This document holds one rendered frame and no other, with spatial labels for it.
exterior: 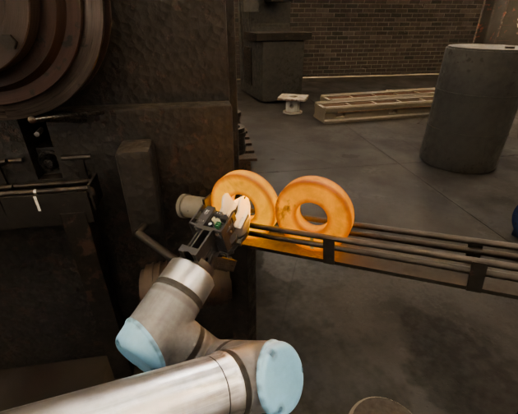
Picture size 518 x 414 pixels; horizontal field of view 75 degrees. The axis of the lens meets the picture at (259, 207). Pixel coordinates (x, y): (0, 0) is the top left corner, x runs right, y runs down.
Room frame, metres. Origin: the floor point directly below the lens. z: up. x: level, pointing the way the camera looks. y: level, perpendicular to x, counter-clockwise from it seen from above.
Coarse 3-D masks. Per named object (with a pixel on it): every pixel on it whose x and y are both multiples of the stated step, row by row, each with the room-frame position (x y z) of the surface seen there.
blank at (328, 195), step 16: (304, 176) 0.61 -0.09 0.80; (288, 192) 0.59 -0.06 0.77; (304, 192) 0.58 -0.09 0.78; (320, 192) 0.57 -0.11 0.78; (336, 192) 0.56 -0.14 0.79; (288, 208) 0.59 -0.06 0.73; (336, 208) 0.55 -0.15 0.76; (352, 208) 0.56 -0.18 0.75; (288, 224) 0.59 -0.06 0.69; (304, 224) 0.59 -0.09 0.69; (336, 224) 0.55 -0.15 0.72; (352, 224) 0.55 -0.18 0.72; (320, 240) 0.56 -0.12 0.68
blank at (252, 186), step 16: (224, 176) 0.66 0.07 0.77; (240, 176) 0.64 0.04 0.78; (256, 176) 0.65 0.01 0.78; (224, 192) 0.66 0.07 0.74; (240, 192) 0.64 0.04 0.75; (256, 192) 0.62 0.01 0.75; (272, 192) 0.63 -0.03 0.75; (256, 208) 0.62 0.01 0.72; (272, 208) 0.61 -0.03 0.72; (272, 224) 0.61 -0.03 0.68
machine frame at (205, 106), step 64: (128, 0) 0.90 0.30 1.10; (192, 0) 0.93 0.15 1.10; (128, 64) 0.90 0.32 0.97; (192, 64) 0.92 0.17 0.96; (0, 128) 0.79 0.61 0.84; (64, 128) 0.82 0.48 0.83; (128, 128) 0.84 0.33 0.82; (192, 128) 0.87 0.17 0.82; (192, 192) 0.86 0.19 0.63; (0, 256) 0.77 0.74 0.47; (64, 256) 0.80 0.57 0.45; (128, 256) 0.83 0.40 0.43; (0, 320) 0.76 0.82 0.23; (64, 320) 0.79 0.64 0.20
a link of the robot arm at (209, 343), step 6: (204, 330) 0.39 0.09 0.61; (204, 336) 0.38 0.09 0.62; (210, 336) 0.39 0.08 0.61; (198, 342) 0.36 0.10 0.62; (204, 342) 0.37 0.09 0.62; (210, 342) 0.37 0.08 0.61; (216, 342) 0.37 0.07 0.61; (222, 342) 0.36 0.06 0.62; (198, 348) 0.35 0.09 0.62; (204, 348) 0.36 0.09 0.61; (210, 348) 0.36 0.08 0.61; (216, 348) 0.35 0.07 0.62; (192, 354) 0.34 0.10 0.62; (198, 354) 0.35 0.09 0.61; (204, 354) 0.35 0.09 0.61; (186, 360) 0.34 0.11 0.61
